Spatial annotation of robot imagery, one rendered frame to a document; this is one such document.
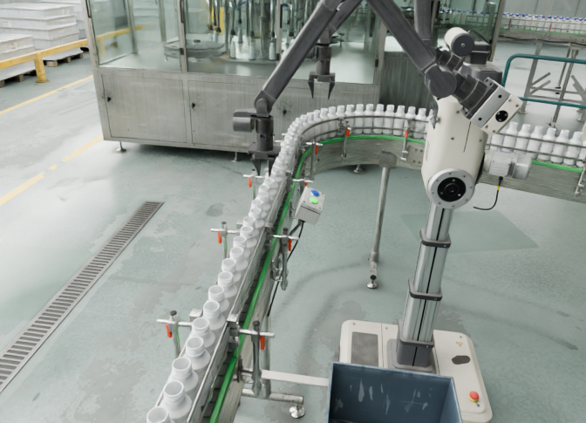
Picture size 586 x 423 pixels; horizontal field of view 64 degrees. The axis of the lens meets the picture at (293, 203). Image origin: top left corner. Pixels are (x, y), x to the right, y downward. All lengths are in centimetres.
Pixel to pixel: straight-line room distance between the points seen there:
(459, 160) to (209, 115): 342
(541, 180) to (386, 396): 172
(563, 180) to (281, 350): 173
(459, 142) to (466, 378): 113
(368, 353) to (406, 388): 98
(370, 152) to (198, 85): 237
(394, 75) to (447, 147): 477
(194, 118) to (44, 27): 560
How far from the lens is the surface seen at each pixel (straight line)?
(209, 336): 109
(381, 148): 281
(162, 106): 492
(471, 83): 146
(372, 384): 134
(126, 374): 264
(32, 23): 1013
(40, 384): 274
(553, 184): 279
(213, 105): 473
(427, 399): 138
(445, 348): 244
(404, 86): 642
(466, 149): 167
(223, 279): 119
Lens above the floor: 187
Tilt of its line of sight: 27 degrees down
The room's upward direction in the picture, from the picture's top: 2 degrees clockwise
